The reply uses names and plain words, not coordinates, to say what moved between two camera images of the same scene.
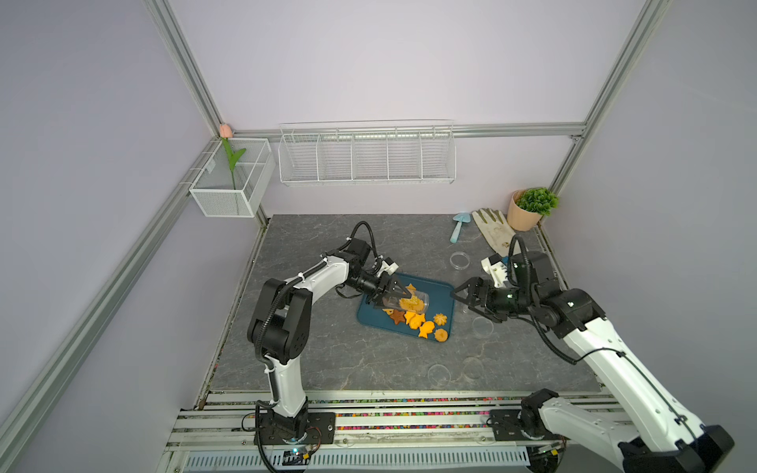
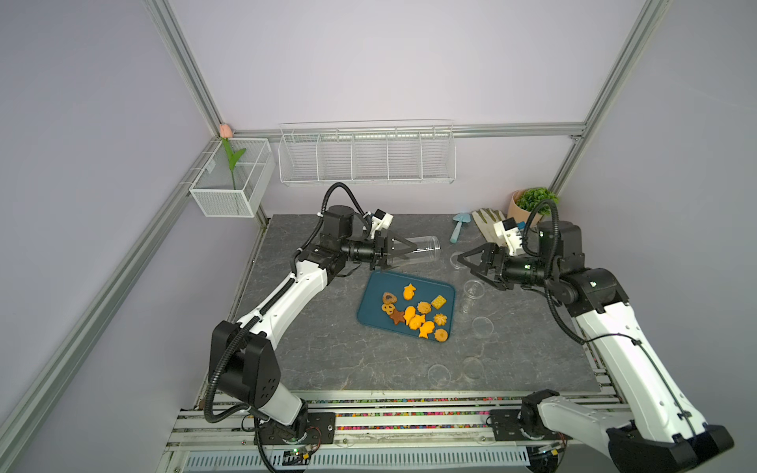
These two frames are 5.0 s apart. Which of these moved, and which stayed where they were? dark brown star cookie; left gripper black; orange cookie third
Moved: left gripper black
Stayed: orange cookie third; dark brown star cookie
